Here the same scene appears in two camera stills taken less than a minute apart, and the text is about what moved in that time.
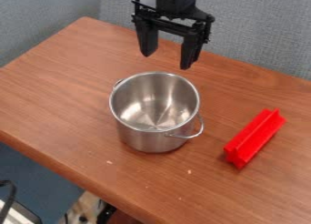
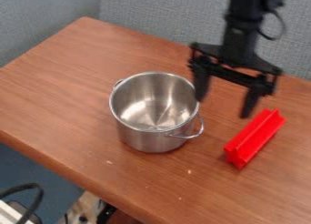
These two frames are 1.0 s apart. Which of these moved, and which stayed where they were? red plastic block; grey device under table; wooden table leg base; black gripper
Moved: black gripper
Stayed: red plastic block; grey device under table; wooden table leg base
